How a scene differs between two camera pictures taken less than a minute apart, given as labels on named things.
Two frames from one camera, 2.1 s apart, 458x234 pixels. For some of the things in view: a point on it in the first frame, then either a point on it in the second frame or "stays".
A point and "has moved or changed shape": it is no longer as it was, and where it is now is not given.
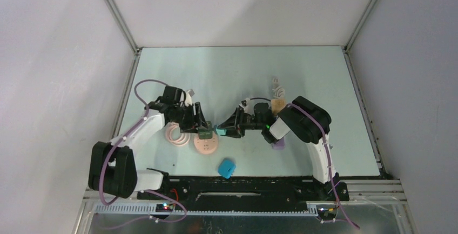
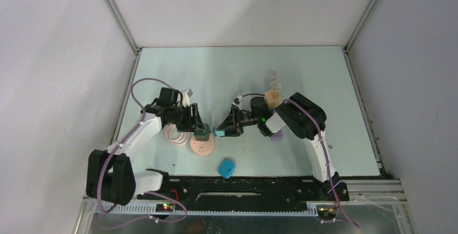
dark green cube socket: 206,133 has moved or changed shape
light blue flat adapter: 227,168 stays
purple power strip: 280,144 has moved or changed shape
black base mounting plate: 226,194 stays
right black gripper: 236,120 stays
